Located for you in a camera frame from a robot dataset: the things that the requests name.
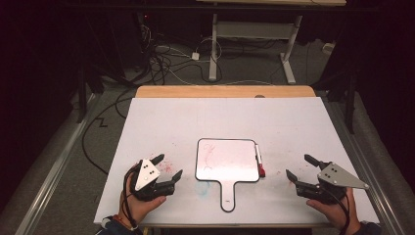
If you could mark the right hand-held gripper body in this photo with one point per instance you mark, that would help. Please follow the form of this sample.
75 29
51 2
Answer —
339 176

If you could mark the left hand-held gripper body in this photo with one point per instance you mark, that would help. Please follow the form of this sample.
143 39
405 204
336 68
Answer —
147 173

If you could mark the white marker with red cap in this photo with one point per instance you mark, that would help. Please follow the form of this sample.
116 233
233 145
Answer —
259 158

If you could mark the person's left hand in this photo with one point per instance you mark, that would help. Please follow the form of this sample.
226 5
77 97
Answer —
140 207

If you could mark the person's right hand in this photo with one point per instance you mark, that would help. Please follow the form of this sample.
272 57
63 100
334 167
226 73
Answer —
336 213

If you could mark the black metal stand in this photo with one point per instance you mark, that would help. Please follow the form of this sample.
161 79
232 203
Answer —
81 94
350 104

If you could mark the white board table cover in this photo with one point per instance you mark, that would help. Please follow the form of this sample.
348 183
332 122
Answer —
228 117

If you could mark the wooden table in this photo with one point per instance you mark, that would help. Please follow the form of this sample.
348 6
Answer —
225 91

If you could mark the white power adapter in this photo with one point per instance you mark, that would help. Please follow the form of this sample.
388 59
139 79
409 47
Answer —
195 56

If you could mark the white floor socket box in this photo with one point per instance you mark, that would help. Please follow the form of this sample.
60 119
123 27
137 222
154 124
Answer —
329 48

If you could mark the aluminium floor rail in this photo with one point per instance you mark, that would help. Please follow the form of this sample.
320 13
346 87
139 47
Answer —
55 169
362 153

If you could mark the white metal desk frame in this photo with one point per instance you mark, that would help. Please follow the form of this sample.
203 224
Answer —
254 30

